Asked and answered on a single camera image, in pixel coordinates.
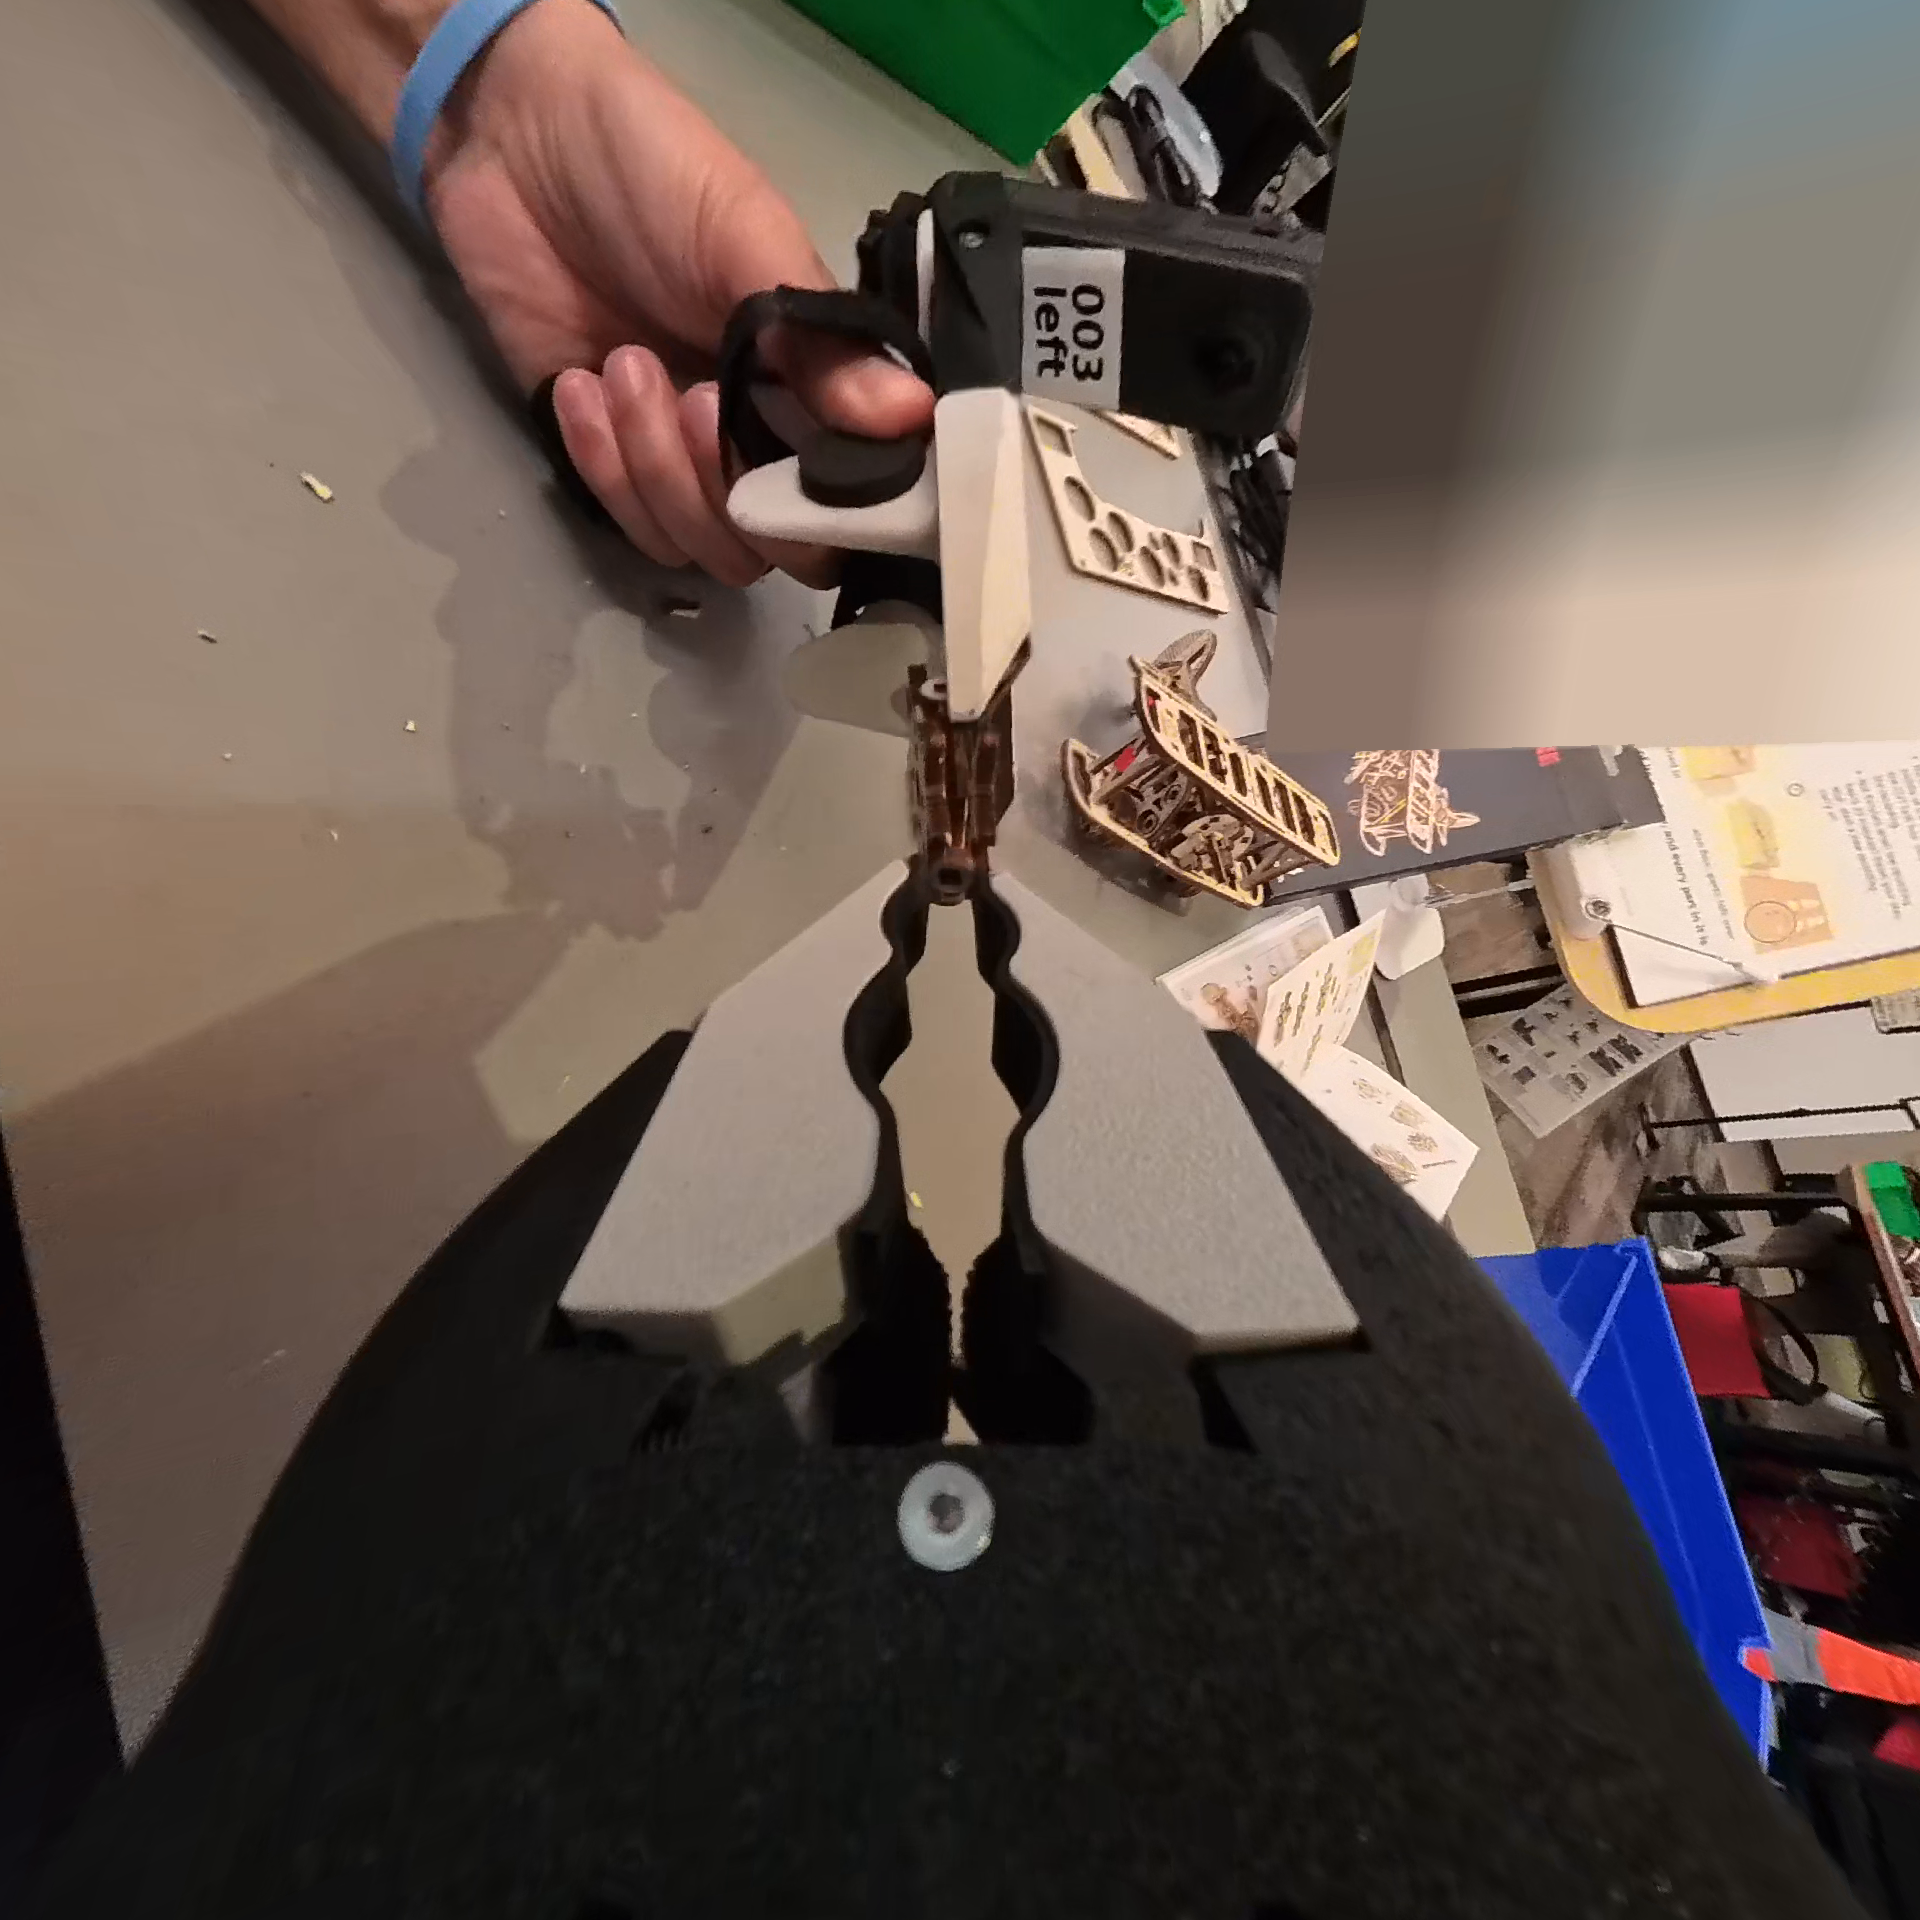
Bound blue plastic bin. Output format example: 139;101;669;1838
1480;1239;1776;1764

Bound orange traffic cone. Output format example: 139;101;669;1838
1741;1621;1920;1703

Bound green plastic bin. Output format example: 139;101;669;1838
790;0;1189;169

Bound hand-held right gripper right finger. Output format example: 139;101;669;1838
973;871;1364;1362

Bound instruction booklet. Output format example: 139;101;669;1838
1160;907;1480;1224

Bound black cardboard box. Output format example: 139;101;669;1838
1267;747;1667;902

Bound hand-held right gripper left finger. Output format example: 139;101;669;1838
560;863;925;1376

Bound yellow board with papers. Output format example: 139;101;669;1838
1531;742;1920;1037

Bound blue wristband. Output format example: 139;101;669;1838
393;0;624;229

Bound wooden radial engine model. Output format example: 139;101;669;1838
901;666;1025;902

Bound wooden biplane model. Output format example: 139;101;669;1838
1062;630;1340;911

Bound grey desk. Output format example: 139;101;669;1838
0;0;1542;1756

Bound white printed sheet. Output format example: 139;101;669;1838
1471;987;1697;1136

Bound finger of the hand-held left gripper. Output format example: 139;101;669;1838
933;390;1043;723

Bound person's dark jeans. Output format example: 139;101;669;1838
0;1123;122;1801

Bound person's left hand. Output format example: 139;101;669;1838
428;37;941;589

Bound person's left forearm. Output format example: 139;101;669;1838
245;0;452;169

